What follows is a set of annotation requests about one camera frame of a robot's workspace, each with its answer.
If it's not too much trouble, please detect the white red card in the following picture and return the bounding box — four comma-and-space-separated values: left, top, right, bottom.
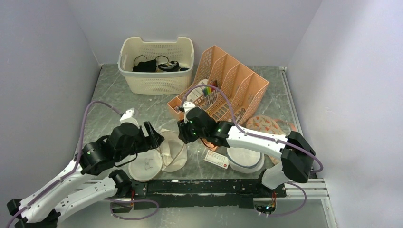
204, 150, 229, 169

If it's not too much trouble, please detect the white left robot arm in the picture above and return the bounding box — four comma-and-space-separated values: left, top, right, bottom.
6, 122, 164, 228

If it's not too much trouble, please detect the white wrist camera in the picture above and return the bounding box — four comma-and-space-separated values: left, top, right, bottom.
182, 101, 196, 123
119, 108, 140, 127

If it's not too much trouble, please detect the black face mask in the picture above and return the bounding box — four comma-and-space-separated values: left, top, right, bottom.
132, 55, 157, 73

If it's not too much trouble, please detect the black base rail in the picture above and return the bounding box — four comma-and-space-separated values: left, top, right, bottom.
111, 179, 287, 213

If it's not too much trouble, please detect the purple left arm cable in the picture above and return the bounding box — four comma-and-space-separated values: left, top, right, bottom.
6, 100, 160, 228

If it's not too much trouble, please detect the white mesh laundry bag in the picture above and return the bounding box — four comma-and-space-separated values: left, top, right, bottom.
128, 129, 188, 182

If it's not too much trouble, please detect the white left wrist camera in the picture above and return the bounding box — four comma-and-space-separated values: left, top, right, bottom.
119, 108, 140, 127

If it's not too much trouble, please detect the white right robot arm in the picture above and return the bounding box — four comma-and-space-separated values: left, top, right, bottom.
177, 107, 315, 197

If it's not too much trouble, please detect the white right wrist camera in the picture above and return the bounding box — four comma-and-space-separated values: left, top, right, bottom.
182, 101, 196, 123

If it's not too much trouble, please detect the peach plastic desk organizer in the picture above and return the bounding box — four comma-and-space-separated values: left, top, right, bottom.
167, 45, 270, 152

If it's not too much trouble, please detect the cream plastic laundry basket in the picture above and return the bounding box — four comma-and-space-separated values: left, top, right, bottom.
118, 37, 194, 95

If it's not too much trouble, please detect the orange patterned fabric bag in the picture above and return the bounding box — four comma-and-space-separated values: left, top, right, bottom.
245, 115, 298, 166

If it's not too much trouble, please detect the black white bra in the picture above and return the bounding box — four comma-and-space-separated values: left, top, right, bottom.
157, 61, 181, 72

